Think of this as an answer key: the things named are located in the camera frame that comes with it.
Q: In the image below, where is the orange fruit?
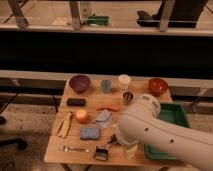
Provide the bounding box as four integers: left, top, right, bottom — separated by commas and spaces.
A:
75, 110, 89, 123

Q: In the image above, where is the purple bowl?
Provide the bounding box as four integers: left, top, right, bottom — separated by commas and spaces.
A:
69, 75, 91, 93

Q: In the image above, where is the bunch of dark grapes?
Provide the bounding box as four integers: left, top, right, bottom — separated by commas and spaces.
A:
108, 134, 119, 144

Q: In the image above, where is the black rectangular block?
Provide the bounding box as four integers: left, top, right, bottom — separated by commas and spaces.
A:
66, 98, 86, 106

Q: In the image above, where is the yellow banana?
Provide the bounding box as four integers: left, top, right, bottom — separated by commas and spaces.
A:
56, 112, 73, 138

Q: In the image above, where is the red-brown bowl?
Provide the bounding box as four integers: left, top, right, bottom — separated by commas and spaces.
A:
148, 78, 168, 96

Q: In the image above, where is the black object on shelf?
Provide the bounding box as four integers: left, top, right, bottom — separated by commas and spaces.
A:
137, 0, 208, 28

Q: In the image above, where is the green plastic tray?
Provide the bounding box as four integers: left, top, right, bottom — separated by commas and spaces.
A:
144, 103, 190, 160

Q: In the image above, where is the green object on shelf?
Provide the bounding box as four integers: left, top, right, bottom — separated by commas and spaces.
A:
85, 15, 109, 26

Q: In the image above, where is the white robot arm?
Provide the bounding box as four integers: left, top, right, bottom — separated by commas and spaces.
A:
115, 94, 213, 171

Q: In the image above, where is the crumpled blue-grey cloth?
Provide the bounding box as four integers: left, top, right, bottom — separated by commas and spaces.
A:
94, 110, 112, 128

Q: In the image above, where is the blue plastic cup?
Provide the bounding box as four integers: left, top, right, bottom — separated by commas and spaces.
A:
101, 80, 111, 93

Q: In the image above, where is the white paper cup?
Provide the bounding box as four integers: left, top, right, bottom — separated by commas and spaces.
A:
118, 74, 131, 90

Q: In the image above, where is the silver fork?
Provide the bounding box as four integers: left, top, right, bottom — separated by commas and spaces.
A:
59, 146, 90, 153

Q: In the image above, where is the blue sponge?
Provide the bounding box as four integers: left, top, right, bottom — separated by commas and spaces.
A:
80, 127, 100, 140

